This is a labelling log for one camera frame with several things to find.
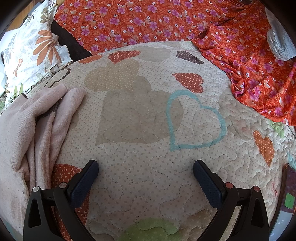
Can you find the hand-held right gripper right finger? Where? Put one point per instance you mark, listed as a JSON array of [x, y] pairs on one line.
[[208, 183]]

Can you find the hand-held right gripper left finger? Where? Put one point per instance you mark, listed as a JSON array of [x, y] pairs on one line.
[[84, 183]]

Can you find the pale pink small garment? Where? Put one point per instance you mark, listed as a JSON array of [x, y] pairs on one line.
[[18, 139]]

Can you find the smartphone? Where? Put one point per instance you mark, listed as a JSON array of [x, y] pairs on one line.
[[288, 201]]

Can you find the quilted heart-print blanket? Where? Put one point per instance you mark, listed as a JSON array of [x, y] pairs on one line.
[[138, 115]]

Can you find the white floral pillow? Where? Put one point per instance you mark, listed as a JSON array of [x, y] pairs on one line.
[[30, 46]]

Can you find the grey fluffy cloth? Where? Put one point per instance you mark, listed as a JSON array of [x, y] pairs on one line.
[[279, 44]]

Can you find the orange floral cloth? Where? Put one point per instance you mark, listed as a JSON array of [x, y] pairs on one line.
[[161, 20]]

